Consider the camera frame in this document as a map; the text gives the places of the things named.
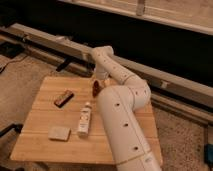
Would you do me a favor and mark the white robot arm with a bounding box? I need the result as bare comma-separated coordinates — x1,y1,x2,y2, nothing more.
91,46,162,171

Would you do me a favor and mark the white sponge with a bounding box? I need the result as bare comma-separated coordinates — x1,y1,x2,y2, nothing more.
48,126,70,141

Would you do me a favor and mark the white plastic bottle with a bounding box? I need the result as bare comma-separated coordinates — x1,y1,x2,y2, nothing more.
77,102,92,137

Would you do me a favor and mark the dark brown rectangular block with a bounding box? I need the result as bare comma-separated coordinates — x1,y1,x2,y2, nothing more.
54,90,74,108

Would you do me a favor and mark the wooden board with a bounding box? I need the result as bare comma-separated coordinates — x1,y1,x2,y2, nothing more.
9,76,164,167

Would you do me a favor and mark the black device on floor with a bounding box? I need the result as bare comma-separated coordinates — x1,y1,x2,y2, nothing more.
0,42,24,59

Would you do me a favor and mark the black clamp left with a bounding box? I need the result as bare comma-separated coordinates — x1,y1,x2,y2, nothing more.
0,124,23,138

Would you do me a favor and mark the blue object right edge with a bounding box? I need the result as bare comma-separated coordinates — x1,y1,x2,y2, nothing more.
204,144,213,164

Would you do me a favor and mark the long aluminium rail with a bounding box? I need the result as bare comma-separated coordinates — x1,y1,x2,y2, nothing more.
0,24,213,125

